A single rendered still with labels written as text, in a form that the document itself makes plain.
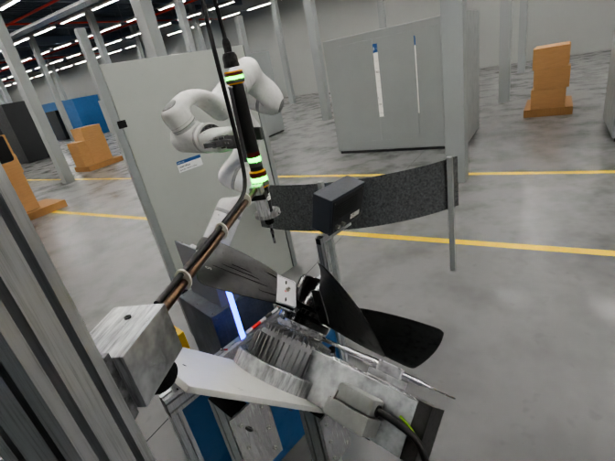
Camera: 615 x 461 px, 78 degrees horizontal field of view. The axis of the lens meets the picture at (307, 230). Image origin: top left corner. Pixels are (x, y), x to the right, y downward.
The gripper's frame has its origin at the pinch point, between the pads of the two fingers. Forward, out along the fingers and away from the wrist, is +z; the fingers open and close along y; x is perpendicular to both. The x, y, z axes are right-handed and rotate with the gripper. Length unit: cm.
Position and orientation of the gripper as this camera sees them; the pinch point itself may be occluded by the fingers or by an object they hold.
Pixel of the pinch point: (245, 137)
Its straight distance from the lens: 98.9
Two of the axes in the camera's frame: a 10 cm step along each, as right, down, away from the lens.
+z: 7.3, 1.6, -6.7
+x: -1.8, -9.0, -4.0
